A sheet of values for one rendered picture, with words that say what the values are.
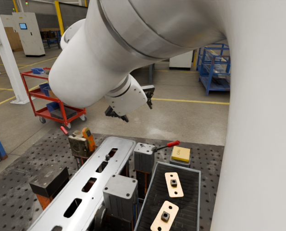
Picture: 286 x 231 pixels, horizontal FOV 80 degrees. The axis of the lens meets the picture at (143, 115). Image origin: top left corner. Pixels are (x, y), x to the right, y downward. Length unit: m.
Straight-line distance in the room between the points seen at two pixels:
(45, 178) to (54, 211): 0.14
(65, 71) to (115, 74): 0.07
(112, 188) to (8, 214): 0.75
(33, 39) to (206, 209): 10.36
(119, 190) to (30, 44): 10.46
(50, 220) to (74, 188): 0.13
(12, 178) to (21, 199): 0.22
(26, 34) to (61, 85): 10.58
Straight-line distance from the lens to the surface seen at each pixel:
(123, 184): 0.60
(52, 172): 0.83
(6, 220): 1.22
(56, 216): 0.73
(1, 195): 1.36
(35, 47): 10.73
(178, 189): 0.53
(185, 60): 6.78
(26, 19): 10.71
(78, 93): 0.28
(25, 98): 4.72
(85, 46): 0.23
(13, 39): 13.81
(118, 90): 0.41
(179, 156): 0.63
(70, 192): 0.77
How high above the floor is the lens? 1.57
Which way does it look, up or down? 28 degrees down
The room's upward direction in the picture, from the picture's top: straight up
